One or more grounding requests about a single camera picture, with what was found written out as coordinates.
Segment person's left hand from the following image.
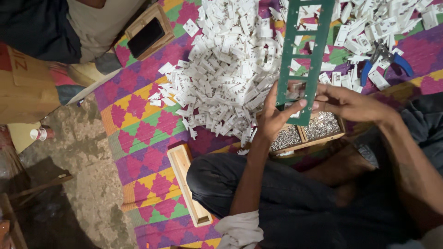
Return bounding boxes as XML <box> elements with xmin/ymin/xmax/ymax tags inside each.
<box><xmin>255</xmin><ymin>81</ymin><xmax>308</xmax><ymax>142</ymax></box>

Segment person's right hand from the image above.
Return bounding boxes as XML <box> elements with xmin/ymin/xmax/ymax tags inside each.
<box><xmin>311</xmin><ymin>83</ymin><xmax>399</xmax><ymax>127</ymax></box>

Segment green perforated frame plate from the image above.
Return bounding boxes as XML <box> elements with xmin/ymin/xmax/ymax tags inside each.
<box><xmin>275</xmin><ymin>0</ymin><xmax>335</xmax><ymax>127</ymax></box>

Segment wooden two-compartment tray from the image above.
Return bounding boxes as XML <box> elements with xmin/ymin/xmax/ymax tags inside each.
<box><xmin>269</xmin><ymin>111</ymin><xmax>347</xmax><ymax>157</ymax></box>

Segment heap of white socket parts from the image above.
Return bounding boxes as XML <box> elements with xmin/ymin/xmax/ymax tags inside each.
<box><xmin>148</xmin><ymin>0</ymin><xmax>443</xmax><ymax>156</ymax></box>

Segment person's dark trousers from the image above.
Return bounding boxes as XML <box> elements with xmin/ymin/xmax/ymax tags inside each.
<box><xmin>186</xmin><ymin>93</ymin><xmax>443</xmax><ymax>249</ymax></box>

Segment long narrow wooden box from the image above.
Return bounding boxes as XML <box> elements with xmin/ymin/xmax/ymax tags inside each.
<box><xmin>166</xmin><ymin>143</ymin><xmax>214</xmax><ymax>228</ymax></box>

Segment colourful woven mat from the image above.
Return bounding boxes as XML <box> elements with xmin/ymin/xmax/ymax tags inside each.
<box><xmin>93</xmin><ymin>0</ymin><xmax>443</xmax><ymax>249</ymax></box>

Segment flat wooden box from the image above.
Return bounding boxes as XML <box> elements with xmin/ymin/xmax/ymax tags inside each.
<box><xmin>124</xmin><ymin>3</ymin><xmax>176</xmax><ymax>62</ymax></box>

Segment black phone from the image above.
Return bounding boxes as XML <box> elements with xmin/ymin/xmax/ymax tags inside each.
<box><xmin>127</xmin><ymin>17</ymin><xmax>165</xmax><ymax>59</ymax></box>

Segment small bottle with white cap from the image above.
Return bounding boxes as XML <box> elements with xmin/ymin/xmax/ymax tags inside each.
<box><xmin>29</xmin><ymin>125</ymin><xmax>56</xmax><ymax>141</ymax></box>

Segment dark wooden plank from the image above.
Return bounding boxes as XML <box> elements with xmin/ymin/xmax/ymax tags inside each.
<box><xmin>10</xmin><ymin>169</ymin><xmax>74</xmax><ymax>202</ymax></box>

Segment brown cardboard box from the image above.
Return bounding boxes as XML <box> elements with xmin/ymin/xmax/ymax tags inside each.
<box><xmin>0</xmin><ymin>43</ymin><xmax>84</xmax><ymax>125</ymax></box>

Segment blue-handled pliers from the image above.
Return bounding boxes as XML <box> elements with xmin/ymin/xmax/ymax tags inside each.
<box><xmin>360</xmin><ymin>41</ymin><xmax>414</xmax><ymax>87</ymax></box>

